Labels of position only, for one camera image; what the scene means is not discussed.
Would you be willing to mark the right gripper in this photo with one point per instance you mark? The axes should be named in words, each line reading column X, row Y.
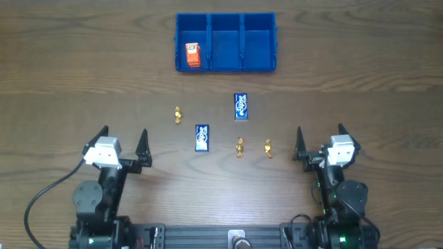
column 313, row 160

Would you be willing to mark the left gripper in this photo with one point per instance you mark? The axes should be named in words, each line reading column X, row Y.
column 131, row 166

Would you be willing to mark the gold candy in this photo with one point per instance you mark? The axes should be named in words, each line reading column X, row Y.
column 239, row 147
column 178, row 115
column 268, row 148

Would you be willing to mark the blue candy pack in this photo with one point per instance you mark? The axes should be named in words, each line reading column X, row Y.
column 240, row 106
column 202, row 138

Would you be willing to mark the orange candy box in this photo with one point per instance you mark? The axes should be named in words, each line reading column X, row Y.
column 192, row 57

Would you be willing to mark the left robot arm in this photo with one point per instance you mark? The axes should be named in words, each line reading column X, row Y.
column 86, row 198

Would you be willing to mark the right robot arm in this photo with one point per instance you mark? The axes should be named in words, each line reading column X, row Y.
column 351, row 195

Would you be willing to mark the blue tray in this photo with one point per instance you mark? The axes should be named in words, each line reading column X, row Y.
column 225, row 52

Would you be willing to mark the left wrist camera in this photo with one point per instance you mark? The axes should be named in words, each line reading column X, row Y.
column 104, row 152

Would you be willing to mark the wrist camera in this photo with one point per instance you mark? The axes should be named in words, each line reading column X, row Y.
column 341, row 150
column 104, row 152

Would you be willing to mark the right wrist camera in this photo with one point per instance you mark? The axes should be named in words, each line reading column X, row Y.
column 341, row 150

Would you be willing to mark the mounting rail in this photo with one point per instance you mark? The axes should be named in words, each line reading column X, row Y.
column 200, row 237

